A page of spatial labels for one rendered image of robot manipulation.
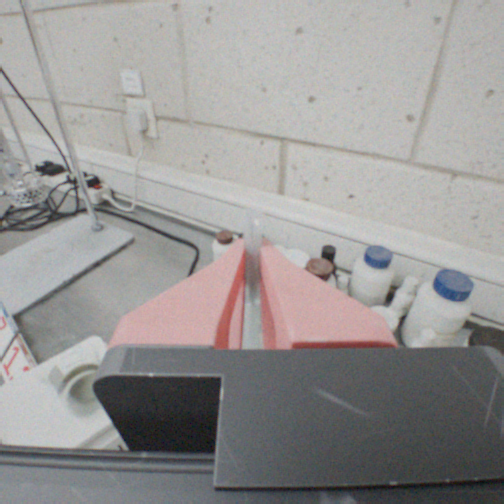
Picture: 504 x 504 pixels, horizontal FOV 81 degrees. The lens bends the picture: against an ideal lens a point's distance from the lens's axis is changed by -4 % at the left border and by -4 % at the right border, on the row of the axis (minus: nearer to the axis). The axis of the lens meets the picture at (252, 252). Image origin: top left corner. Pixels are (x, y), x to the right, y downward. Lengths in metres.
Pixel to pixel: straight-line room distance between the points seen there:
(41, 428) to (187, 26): 0.65
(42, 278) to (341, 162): 0.60
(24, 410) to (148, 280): 0.31
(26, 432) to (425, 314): 0.49
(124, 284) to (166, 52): 0.46
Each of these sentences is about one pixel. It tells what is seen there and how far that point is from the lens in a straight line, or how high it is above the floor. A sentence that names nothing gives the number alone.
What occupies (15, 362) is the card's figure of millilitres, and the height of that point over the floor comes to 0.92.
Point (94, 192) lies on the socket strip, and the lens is 0.93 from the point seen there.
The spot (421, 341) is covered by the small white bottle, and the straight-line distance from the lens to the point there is 0.48.
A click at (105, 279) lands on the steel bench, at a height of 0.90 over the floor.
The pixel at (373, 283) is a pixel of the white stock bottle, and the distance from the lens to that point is 0.51.
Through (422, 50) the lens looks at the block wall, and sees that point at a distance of 0.52.
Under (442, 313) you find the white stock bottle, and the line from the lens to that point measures 0.48.
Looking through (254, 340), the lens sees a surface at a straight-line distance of 0.16.
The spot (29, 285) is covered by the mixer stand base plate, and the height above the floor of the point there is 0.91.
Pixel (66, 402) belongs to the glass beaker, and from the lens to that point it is 0.35.
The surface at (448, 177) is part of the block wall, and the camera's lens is 0.56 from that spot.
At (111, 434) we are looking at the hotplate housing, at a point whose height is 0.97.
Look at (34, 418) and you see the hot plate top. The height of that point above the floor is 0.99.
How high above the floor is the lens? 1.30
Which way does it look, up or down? 37 degrees down
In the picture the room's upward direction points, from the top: straight up
